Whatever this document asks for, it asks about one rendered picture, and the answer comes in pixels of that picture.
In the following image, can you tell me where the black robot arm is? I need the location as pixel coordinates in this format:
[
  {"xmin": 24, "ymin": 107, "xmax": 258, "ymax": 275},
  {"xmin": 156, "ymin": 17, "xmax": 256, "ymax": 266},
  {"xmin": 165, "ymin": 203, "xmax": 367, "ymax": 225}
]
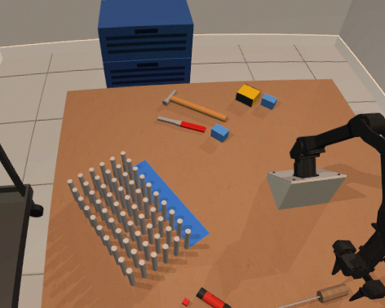
[{"xmin": 290, "ymin": 112, "xmax": 385, "ymax": 279}]

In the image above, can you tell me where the wooden-handled tool with grey metal shaft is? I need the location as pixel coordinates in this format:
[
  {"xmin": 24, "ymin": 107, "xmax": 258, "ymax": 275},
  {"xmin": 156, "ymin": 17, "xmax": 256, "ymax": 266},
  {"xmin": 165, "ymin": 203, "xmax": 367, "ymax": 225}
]
[{"xmin": 277, "ymin": 284, "xmax": 349, "ymax": 308}]

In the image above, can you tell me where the hammer with wooden handle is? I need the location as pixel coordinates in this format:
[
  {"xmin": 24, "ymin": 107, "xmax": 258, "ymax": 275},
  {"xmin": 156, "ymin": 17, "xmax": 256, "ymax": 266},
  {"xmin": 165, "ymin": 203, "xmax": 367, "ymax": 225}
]
[{"xmin": 162, "ymin": 90, "xmax": 228, "ymax": 122}]

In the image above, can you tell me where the blue tape strip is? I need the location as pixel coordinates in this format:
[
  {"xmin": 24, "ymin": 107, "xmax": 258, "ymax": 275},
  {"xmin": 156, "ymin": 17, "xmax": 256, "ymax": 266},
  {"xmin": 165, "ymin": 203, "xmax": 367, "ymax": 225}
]
[{"xmin": 133, "ymin": 160, "xmax": 210, "ymax": 247}]

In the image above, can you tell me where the blue cube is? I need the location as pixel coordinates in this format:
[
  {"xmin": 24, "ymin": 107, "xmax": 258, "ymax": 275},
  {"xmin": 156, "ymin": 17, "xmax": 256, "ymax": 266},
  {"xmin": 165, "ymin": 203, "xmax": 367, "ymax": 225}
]
[
  {"xmin": 260, "ymin": 93, "xmax": 277, "ymax": 110},
  {"xmin": 210, "ymin": 123, "xmax": 229, "ymax": 143}
]

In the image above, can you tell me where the small red cube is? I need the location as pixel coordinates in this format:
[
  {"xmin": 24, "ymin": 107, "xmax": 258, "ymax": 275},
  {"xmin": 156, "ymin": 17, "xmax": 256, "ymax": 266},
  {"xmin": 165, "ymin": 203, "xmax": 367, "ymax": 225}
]
[{"xmin": 182, "ymin": 298, "xmax": 190, "ymax": 306}]

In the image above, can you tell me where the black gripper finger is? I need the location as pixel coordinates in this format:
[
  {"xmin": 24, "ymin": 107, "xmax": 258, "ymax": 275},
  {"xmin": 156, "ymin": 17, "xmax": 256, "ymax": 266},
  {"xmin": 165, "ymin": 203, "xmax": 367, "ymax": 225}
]
[
  {"xmin": 349, "ymin": 287, "xmax": 367, "ymax": 301},
  {"xmin": 332, "ymin": 250, "xmax": 340, "ymax": 275}
]

